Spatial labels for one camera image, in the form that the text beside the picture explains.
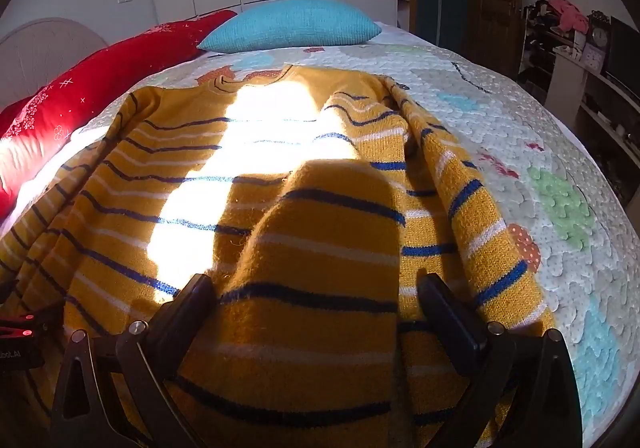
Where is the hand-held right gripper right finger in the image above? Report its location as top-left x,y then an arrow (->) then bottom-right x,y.
417,272 -> 584,448

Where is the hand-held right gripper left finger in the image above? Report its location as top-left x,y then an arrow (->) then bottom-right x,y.
50,273 -> 217,448

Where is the yellow striped knit sweater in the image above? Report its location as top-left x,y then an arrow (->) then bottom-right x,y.
0,64 -> 562,448

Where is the white bed sheet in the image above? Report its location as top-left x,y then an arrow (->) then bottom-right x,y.
0,127 -> 101,241

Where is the heart patterned quilt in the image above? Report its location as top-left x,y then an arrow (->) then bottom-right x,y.
0,31 -> 640,448

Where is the long red pillow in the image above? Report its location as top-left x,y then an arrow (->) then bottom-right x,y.
0,10 -> 238,220

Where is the white shelf unit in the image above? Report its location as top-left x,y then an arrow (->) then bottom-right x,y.
516,3 -> 640,211

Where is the small pale table clock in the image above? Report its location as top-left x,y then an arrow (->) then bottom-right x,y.
582,46 -> 606,70

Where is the teal knit pillow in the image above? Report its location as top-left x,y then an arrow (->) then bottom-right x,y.
196,0 -> 383,54

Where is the white headboard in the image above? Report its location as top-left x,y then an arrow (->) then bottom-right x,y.
0,17 -> 110,112

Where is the black television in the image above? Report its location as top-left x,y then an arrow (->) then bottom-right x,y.
604,16 -> 640,85

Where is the pink cloth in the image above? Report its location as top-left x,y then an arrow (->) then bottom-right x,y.
547,0 -> 590,32

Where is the dark ornate frame clock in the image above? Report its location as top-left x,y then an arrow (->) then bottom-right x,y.
586,11 -> 612,54

